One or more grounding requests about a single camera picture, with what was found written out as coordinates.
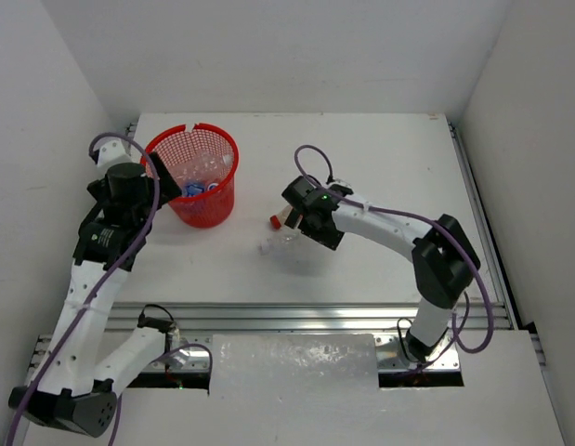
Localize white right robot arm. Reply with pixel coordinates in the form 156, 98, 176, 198
281, 176, 481, 363

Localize red label red cap bottle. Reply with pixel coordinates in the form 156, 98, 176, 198
269, 205, 292, 230

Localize clear bottle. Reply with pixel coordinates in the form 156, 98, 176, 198
191, 151, 233, 182

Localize clear bottle sideways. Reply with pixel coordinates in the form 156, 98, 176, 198
258, 229, 302, 256

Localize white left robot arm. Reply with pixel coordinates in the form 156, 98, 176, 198
7, 153, 180, 444

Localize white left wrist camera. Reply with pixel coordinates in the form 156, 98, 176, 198
93, 138, 132, 176

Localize aluminium front rail frame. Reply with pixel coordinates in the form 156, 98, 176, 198
31, 301, 516, 373

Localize red mesh plastic bin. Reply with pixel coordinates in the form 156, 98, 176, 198
146, 123, 239, 229

